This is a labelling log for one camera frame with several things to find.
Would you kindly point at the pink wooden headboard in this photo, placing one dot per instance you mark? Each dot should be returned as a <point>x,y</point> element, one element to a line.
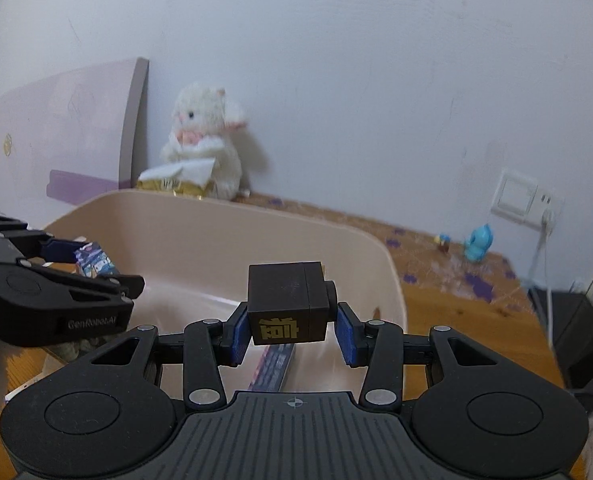
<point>66,125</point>

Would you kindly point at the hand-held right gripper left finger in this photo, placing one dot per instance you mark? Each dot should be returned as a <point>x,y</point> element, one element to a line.
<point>237,336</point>

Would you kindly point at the black cabinet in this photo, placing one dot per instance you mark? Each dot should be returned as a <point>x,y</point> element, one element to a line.
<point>576,330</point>

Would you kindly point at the gold and white snack packet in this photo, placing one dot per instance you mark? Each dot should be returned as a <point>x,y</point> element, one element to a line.
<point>181,175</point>

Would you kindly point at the small toy figure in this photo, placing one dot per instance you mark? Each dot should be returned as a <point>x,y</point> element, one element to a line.
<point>444,242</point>

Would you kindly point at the blue toy figure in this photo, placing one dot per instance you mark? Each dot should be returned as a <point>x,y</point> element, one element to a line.
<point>479,244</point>

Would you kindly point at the white plush toy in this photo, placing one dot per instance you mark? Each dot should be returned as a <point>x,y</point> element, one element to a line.
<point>201,120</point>

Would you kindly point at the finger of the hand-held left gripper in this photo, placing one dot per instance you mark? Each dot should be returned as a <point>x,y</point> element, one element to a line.
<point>111,287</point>
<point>59,250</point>

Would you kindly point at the black box with gold print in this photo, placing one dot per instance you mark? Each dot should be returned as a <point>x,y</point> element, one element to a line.
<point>281,305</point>

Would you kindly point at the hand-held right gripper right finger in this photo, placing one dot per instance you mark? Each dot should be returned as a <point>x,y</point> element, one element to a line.
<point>349,336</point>

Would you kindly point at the blue white snack packet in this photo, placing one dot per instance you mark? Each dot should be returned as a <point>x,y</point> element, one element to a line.
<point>96,260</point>

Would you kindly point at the white wall socket panel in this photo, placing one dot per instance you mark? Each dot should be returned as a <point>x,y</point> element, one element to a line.
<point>519,195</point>

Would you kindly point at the beige plastic bin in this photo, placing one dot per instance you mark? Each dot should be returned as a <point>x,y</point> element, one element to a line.
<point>236,245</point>

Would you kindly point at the long blue printed box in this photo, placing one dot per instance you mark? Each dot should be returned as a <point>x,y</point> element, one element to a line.
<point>275,367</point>

